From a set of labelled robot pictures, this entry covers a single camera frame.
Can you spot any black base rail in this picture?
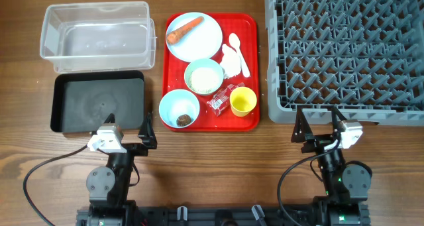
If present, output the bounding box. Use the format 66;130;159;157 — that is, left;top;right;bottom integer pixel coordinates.
76;204;371;226

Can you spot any black tray bin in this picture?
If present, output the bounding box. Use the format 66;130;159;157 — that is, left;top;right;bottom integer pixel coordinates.
50;70;144;134

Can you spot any orange carrot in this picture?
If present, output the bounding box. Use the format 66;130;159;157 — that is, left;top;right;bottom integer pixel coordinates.
166;17;204;45

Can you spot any green bowl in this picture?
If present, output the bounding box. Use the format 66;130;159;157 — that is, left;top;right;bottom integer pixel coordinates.
184;59;224;95

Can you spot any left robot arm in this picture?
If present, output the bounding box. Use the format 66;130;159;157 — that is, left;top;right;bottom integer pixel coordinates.
76;113;157;226

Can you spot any white plastic spoon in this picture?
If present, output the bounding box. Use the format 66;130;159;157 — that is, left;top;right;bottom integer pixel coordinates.
229;33;250;78

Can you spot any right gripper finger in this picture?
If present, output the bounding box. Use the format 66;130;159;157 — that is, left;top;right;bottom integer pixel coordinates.
331;105;346;131
291;108;313;142

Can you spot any crumpled white napkin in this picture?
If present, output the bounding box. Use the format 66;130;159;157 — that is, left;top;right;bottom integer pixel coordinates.
219;44;241;79

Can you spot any red snack wrapper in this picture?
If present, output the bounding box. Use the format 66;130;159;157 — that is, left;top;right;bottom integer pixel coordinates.
207;83;245;117

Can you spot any clear plastic bin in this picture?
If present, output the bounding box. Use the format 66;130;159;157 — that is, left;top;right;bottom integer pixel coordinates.
39;1;156;74

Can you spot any red serving tray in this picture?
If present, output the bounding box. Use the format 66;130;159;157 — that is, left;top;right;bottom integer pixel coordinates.
162;13;260;132

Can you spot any yellow plastic cup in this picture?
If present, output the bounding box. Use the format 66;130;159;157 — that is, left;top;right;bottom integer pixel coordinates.
230;86;257;117

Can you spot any white rice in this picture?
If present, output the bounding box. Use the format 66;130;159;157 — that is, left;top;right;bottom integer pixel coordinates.
189;67;221;95

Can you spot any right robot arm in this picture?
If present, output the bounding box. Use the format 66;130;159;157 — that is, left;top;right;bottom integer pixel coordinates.
289;107;372;226

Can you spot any brown food ball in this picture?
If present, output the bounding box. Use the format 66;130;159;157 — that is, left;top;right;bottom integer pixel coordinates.
176;114;192;127

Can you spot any grey dishwasher rack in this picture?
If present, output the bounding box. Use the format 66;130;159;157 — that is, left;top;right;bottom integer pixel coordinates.
264;0;423;126

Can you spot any light blue plate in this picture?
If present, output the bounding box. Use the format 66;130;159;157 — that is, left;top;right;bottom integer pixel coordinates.
166;12;223;62

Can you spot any light blue bowl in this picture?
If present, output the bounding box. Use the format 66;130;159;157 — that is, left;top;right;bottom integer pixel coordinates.
159;89;200;129

